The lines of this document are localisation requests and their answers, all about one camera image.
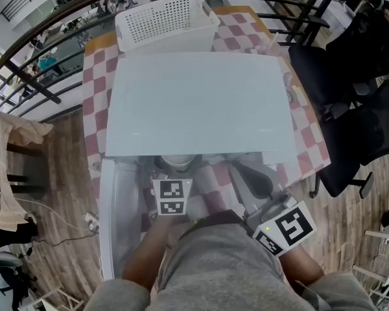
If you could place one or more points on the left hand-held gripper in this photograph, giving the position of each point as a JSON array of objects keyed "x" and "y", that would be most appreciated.
[{"x": 172, "y": 190}]

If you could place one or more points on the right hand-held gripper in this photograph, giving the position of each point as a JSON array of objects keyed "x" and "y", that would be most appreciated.
[{"x": 291, "y": 225}]

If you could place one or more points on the white bowl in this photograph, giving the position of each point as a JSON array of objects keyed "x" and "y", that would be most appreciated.
[{"x": 178, "y": 160}]

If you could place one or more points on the white microwave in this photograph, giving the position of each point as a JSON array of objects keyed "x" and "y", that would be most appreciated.
[{"x": 197, "y": 102}]

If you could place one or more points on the person's left forearm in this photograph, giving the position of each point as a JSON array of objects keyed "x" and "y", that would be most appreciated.
[{"x": 146, "y": 261}]

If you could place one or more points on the person's right forearm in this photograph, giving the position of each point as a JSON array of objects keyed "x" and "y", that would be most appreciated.
[{"x": 303, "y": 264}]

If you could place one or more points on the white power strip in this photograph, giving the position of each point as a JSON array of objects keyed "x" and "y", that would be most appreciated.
[{"x": 90, "y": 222}]

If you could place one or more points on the person's grey shirt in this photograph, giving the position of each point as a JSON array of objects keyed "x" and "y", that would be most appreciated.
[{"x": 220, "y": 271}]

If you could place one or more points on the red white checkered tablecloth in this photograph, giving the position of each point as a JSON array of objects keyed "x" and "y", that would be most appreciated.
[{"x": 97, "y": 86}]

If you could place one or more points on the clear plastic cup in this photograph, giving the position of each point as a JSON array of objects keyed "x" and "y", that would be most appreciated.
[{"x": 267, "y": 45}]

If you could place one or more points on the dark wooden side table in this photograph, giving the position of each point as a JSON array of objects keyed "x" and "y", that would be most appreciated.
[{"x": 22, "y": 149}]

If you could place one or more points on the wooden table with white legs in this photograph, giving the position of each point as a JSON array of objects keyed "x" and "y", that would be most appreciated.
[{"x": 99, "y": 42}]

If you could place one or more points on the large white perforated basket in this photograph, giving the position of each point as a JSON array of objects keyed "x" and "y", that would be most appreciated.
[{"x": 168, "y": 24}]

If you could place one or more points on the beige cloth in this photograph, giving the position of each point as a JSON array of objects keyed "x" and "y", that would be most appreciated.
[{"x": 6, "y": 193}]

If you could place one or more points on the black metal railing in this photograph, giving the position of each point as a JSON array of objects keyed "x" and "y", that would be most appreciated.
[{"x": 35, "y": 86}]

